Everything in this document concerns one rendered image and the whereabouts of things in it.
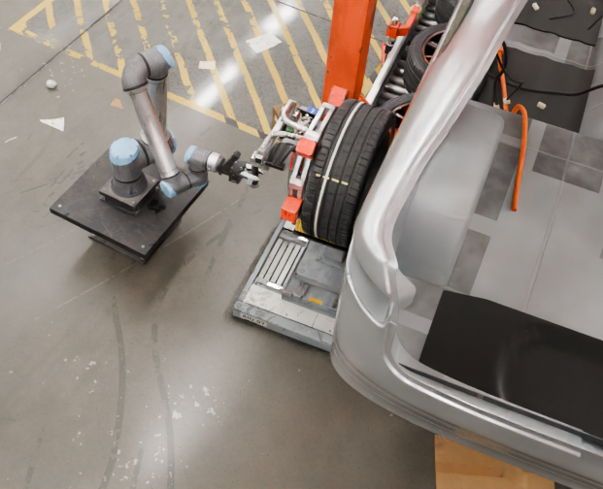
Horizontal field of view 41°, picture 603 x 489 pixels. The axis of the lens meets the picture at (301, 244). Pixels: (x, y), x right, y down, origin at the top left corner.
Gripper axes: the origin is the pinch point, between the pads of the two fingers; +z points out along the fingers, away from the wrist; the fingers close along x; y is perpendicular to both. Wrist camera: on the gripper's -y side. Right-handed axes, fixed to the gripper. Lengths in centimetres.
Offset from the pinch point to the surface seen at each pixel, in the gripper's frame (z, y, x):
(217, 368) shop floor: 6, 83, 58
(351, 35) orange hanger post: 20, -47, -56
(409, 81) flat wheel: 36, 47, -151
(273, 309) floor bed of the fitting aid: 19, 75, 19
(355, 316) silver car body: 72, -51, 88
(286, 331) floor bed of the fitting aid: 30, 77, 27
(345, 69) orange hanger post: 19, -27, -56
